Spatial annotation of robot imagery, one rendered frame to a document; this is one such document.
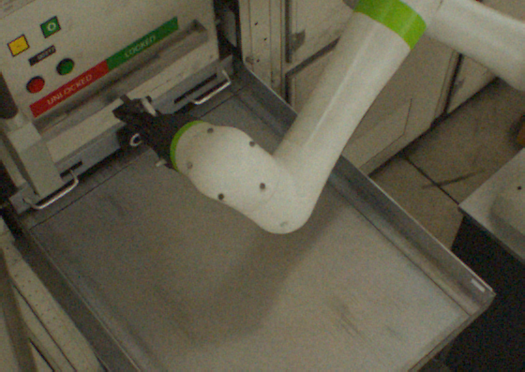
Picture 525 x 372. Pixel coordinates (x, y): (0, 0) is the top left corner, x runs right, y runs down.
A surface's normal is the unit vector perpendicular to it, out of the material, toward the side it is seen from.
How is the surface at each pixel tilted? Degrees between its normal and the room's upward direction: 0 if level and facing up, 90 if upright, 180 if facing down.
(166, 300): 0
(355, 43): 32
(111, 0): 90
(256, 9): 90
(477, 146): 0
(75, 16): 90
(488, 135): 0
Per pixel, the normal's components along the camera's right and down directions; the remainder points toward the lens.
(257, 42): 0.64, 0.65
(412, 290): -0.03, -0.51
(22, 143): 0.55, 0.32
